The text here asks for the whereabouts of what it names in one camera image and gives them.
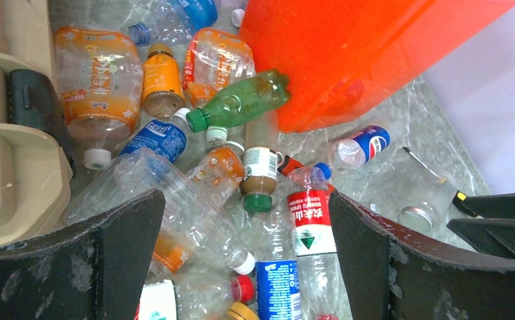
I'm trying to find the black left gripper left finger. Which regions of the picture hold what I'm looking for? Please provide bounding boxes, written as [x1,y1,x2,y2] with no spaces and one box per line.
[0,189,165,319]

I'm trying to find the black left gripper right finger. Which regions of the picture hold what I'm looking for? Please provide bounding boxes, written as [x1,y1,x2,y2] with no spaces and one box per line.
[329,191,515,319]

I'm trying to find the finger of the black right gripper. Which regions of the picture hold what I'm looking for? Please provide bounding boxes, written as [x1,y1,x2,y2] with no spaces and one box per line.
[458,191,515,219]
[447,219,515,259]

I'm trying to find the large clear jar bottle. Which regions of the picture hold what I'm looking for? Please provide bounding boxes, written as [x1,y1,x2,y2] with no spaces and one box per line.
[368,147,460,236]

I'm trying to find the red label bottle red cap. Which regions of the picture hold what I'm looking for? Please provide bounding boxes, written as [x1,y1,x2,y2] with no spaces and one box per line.
[134,273,255,319]

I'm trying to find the red label water bottle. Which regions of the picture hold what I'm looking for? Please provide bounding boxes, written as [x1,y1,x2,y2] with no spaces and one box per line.
[286,167,342,319]

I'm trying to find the blue label water bottle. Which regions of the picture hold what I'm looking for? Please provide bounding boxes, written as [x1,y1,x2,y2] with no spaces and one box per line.
[253,211,302,320]

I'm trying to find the pepsi bottle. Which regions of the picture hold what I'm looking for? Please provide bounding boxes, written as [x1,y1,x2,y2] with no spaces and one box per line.
[330,121,408,169]

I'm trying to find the brown tea bottle green cap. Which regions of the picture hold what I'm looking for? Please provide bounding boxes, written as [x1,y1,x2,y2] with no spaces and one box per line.
[240,111,279,213]

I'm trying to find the green plastic bottle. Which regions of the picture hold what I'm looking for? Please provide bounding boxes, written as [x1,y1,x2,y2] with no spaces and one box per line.
[185,69,292,133]

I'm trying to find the orange plastic bin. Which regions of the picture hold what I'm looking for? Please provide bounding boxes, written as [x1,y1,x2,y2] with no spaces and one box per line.
[239,0,515,133]

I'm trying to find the large clear crushed bottle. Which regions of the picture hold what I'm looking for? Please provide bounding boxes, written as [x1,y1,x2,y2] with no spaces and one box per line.
[63,147,202,225]

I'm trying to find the tan plastic toolbox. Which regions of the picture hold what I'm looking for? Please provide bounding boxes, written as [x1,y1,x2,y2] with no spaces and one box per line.
[0,1,74,247]

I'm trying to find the clear bottle orange label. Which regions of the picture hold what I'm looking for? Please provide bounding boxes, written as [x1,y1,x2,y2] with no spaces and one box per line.
[187,141,245,209]

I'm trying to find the blue label crushed bottle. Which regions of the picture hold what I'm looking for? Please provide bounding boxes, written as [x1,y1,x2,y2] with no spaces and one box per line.
[119,107,189,163]

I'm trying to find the small orange juice bottle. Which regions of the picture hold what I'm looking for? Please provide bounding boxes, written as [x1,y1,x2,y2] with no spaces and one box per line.
[141,43,185,119]

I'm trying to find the large orange label bottle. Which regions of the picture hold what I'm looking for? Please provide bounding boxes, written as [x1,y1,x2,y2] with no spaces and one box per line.
[53,26,143,170]

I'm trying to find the crushed orange label bottle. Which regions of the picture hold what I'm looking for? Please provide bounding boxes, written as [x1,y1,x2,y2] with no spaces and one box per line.
[183,27,255,108]

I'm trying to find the clear bottle blue label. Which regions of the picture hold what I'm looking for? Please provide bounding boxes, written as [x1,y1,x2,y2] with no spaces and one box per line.
[127,0,221,47]

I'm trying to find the yellow handle screwdriver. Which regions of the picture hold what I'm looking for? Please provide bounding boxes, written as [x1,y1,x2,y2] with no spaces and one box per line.
[403,146,482,218]

